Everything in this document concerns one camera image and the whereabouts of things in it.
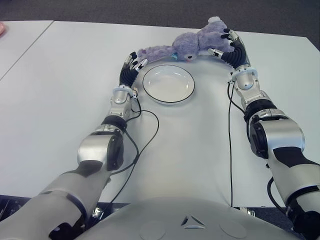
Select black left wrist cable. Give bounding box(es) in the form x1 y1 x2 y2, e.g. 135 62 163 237
109 97 160 203

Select purple plush doll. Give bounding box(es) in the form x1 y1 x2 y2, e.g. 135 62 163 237
137 16 235 62

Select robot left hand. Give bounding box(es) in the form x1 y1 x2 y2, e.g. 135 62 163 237
119 51 148 88

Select grey robot torso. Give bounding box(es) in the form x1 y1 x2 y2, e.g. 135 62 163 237
72 197 301 240

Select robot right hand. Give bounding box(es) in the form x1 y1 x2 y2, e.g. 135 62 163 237
208 28 252 70

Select white plate with black rim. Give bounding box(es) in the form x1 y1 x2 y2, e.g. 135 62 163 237
142 64 195 105

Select short black looped cable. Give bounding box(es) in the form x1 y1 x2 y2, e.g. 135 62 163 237
266 176 287 210

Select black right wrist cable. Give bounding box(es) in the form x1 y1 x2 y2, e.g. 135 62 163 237
226 81 248 208

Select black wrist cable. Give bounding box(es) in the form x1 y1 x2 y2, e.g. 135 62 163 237
109 97 160 203
226 81 248 208

